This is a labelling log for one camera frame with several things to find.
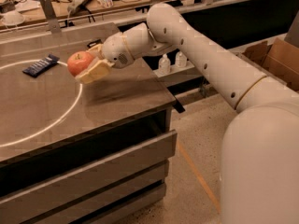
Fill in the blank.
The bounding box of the black snack packet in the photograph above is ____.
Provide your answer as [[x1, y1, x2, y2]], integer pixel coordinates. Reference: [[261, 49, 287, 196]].
[[87, 39, 102, 49]]

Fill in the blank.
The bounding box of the white face mask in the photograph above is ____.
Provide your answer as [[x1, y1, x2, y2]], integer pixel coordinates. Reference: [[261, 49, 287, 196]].
[[1, 10, 25, 26]]

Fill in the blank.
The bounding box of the clear sanitizer bottle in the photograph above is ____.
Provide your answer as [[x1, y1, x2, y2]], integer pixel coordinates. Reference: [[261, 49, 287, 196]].
[[175, 51, 187, 68], [158, 54, 171, 75]]

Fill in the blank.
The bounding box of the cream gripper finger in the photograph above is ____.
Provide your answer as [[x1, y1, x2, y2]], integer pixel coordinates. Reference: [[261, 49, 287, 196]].
[[75, 59, 114, 84], [87, 44, 104, 59]]

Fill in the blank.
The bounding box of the blue snack bar wrapper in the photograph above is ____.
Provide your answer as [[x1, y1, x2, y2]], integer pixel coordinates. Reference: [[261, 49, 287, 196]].
[[22, 54, 60, 77]]

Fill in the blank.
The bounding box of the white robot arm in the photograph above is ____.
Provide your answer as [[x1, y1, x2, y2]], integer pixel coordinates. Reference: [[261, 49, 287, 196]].
[[75, 3, 299, 224]]

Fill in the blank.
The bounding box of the left clear sanitizer bottle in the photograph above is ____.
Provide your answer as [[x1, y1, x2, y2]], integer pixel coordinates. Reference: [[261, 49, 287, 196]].
[[158, 54, 171, 75]]

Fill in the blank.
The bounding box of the red apple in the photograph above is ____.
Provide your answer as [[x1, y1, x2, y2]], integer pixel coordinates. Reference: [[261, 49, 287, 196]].
[[67, 51, 94, 77]]

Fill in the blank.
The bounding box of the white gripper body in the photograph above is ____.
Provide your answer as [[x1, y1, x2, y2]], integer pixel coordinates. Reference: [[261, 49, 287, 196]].
[[102, 32, 134, 69]]

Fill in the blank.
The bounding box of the cardboard box with logo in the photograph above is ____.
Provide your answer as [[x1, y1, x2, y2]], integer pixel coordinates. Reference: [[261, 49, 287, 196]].
[[242, 36, 299, 92]]

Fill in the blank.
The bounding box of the white power strip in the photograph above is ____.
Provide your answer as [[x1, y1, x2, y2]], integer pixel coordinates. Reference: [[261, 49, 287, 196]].
[[67, 0, 91, 15]]

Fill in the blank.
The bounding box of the grey table cabinet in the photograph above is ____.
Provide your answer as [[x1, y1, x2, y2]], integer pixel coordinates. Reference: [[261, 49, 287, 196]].
[[0, 24, 177, 224]]

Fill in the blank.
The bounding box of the metal railing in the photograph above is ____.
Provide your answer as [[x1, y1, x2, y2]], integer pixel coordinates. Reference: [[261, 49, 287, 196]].
[[0, 0, 299, 35]]

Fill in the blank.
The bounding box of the right clear sanitizer bottle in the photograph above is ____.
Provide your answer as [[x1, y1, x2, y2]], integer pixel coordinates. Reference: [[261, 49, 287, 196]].
[[175, 51, 187, 68]]

